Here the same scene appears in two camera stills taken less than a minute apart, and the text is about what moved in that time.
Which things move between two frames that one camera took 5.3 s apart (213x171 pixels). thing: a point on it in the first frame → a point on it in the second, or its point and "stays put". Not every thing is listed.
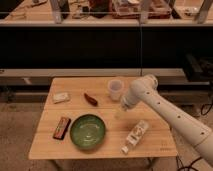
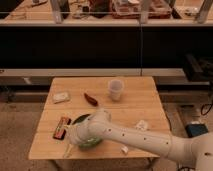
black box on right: (198, 67) stays put
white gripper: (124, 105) → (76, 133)
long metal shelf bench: (41, 40) stays put
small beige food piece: (60, 97) stays put
